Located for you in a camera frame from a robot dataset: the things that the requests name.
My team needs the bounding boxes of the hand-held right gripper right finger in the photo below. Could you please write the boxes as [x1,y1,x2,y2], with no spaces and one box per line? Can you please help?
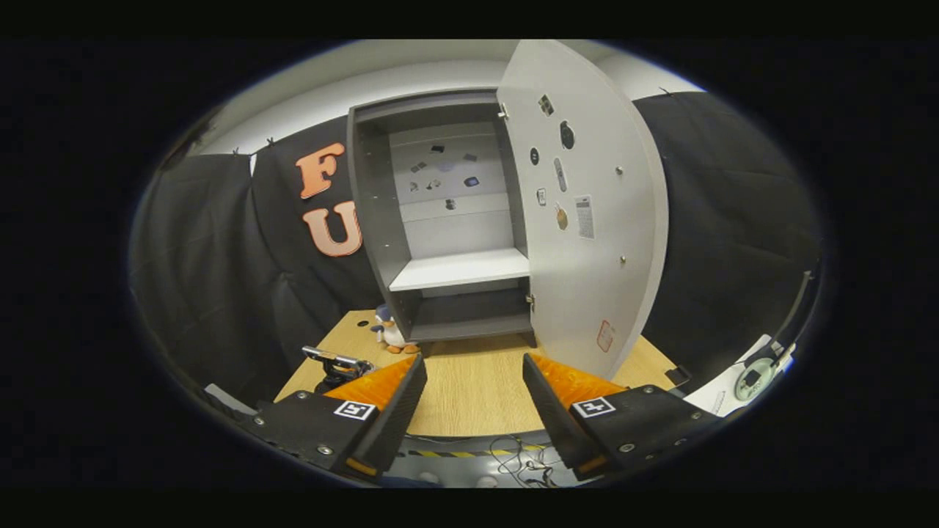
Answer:
[522,353,725,481]

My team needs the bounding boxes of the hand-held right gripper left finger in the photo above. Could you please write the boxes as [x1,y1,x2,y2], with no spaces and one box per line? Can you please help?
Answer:
[252,353,428,479]

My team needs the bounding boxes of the white cabinet door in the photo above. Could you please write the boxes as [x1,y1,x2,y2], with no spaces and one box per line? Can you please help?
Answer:
[496,40,671,381]

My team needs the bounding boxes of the grey cabinet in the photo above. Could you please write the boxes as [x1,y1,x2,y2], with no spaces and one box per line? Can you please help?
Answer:
[346,88,541,357]

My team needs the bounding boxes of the white cabinet shelf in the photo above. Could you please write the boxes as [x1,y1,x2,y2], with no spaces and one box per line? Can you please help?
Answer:
[388,248,531,293]

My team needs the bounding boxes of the penguin plush toy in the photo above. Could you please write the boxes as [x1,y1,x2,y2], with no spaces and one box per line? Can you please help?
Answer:
[370,304,421,356]

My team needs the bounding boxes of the yellow black striped tape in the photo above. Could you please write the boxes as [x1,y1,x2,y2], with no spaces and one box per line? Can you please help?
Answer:
[405,447,550,459]

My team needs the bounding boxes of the black backdrop cloth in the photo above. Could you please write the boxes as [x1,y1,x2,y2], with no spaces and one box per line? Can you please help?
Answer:
[131,92,823,413]

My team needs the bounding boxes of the round grey device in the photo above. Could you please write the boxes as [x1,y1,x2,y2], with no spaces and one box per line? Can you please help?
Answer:
[734,357,776,402]

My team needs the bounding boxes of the thin black cable tangle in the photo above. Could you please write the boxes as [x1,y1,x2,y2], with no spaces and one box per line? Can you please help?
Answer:
[487,434,560,487]

